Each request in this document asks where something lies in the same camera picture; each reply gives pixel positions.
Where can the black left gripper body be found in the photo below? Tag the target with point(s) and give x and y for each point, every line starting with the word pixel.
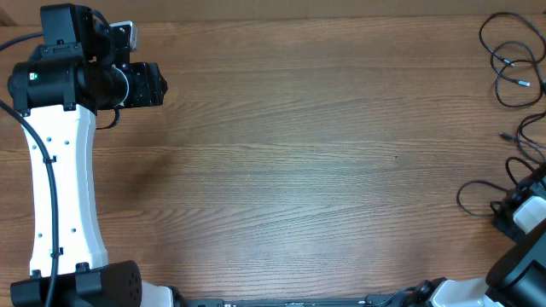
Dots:
pixel 142 86

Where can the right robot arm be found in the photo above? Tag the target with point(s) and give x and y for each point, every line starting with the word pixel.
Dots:
pixel 518 277

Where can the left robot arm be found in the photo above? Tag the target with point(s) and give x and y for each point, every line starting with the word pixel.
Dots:
pixel 82 67

